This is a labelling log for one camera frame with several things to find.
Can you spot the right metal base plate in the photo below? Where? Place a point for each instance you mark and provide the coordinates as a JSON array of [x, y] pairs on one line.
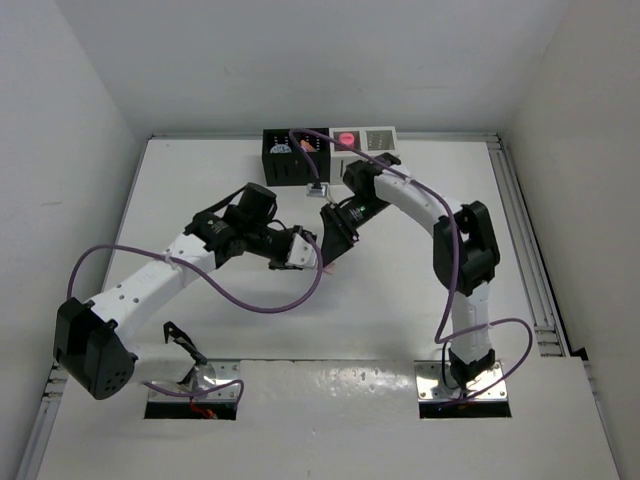
[[436, 385]]

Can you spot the metal base plate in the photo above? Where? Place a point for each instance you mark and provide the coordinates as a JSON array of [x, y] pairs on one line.
[[217, 382], [436, 385]]

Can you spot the black slotted container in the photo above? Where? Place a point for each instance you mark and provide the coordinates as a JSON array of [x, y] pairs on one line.
[[293, 169]]

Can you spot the pink crayon tube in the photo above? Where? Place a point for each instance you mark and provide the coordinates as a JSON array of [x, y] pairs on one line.
[[346, 140]]

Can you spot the orange cap marker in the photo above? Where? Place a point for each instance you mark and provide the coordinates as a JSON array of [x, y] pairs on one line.
[[306, 146]]

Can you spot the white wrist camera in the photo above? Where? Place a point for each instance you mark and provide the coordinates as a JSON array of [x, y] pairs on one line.
[[302, 251], [317, 190]]

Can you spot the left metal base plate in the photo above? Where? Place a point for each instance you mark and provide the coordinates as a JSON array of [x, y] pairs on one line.
[[217, 382]]

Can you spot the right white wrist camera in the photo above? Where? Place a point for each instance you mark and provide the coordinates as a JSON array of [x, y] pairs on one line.
[[317, 190]]

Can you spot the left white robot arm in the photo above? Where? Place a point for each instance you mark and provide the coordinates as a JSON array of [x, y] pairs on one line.
[[92, 339]]

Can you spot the aluminium frame rail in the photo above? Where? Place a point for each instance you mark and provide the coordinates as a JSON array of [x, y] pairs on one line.
[[548, 325], [41, 430]]

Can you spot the blue cap glue stick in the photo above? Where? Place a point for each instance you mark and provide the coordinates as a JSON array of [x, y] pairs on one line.
[[280, 149]]

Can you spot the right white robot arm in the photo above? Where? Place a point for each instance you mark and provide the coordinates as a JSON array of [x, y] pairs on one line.
[[465, 253]]

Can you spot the white slotted container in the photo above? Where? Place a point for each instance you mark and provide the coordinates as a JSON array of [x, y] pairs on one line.
[[373, 141]]

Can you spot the left aluminium frame rail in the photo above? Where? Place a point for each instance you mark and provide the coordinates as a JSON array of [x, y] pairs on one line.
[[41, 430]]

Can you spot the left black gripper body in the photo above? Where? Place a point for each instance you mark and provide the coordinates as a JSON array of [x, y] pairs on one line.
[[275, 240]]

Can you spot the right aluminium frame rail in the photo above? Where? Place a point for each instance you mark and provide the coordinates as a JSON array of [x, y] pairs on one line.
[[548, 325]]

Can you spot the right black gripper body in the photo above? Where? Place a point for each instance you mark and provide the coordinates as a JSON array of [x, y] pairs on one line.
[[360, 210]]

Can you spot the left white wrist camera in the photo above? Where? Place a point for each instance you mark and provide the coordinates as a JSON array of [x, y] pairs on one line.
[[302, 251]]

